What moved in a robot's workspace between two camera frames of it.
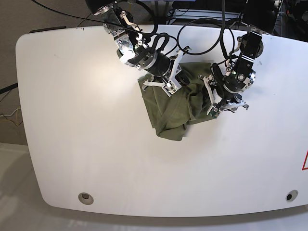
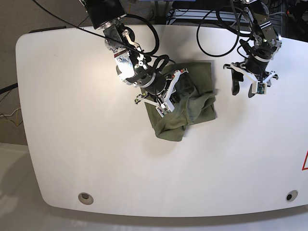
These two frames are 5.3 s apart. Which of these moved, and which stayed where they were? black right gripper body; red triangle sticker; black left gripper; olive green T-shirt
Moved: black left gripper; black right gripper body
Stayed: red triangle sticker; olive green T-shirt
